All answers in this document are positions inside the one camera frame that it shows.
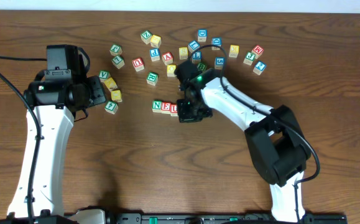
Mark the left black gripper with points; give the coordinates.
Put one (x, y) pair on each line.
(96, 91)

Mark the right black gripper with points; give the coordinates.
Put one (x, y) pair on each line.
(190, 112)

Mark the red u block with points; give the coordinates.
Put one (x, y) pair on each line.
(138, 64)
(173, 110)

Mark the red E block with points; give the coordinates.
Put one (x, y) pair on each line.
(166, 108)

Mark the green N block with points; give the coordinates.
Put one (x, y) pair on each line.
(157, 106)

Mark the green R block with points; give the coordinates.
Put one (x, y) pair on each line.
(152, 78)

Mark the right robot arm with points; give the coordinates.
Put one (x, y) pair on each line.
(278, 149)

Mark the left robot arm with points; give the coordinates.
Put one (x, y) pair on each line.
(52, 101)

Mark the yellow K block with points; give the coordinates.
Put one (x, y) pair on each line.
(110, 84)

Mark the yellow O block left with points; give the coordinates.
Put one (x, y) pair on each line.
(116, 95)

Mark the yellow o block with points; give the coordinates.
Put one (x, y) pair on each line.
(171, 70)
(116, 95)

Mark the green 4 block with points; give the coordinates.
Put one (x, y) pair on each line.
(111, 107)

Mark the green V block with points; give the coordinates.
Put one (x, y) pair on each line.
(104, 75)

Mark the green 7 block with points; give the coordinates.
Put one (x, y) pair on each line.
(118, 62)

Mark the green B block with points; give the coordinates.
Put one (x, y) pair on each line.
(201, 67)

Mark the yellow O block centre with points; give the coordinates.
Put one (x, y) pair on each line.
(171, 70)

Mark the green J block left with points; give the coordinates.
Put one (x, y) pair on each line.
(115, 50)

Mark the blue L block lower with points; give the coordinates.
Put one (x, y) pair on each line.
(196, 57)

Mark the blue l block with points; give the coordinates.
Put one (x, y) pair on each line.
(193, 45)
(196, 57)

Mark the blue S block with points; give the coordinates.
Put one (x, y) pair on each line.
(219, 63)

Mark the red A block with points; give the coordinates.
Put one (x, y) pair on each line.
(167, 58)

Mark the yellow S block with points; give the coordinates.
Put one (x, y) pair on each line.
(183, 53)

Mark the blue L block upper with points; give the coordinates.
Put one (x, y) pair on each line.
(193, 45)

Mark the blue P block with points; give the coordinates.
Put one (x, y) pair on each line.
(154, 54)

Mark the blue D block right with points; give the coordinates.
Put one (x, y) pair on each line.
(216, 42)

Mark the blue d block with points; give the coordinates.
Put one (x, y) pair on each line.
(216, 42)
(202, 35)

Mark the green Z block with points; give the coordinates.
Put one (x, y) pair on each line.
(146, 36)

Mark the blue D block top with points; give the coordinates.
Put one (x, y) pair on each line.
(202, 35)

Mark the yellow block beside Z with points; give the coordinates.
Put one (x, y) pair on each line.
(155, 41)

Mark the red M block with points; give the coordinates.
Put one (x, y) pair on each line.
(257, 51)

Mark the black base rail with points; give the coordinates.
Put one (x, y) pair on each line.
(179, 218)

